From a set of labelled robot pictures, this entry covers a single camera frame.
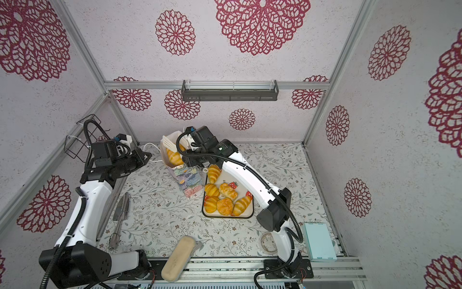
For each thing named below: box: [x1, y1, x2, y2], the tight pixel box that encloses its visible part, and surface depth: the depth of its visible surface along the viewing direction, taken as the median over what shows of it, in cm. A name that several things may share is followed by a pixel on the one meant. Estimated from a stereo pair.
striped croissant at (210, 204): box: [204, 196, 220, 214], surface depth 91 cm
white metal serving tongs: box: [161, 133, 199, 153], surface depth 76 cm
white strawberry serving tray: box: [202, 163, 255, 219], surface depth 92 cm
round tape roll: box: [260, 232, 278, 256], surface depth 82 cm
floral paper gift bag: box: [160, 136, 205, 199], surface depth 87 cm
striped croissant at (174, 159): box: [166, 148, 185, 167], surface depth 87 cm
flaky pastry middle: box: [218, 183, 239, 201], surface depth 96 cm
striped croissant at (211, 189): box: [204, 183, 221, 197], surface depth 96 cm
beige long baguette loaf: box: [161, 235, 196, 283], surface depth 75 cm
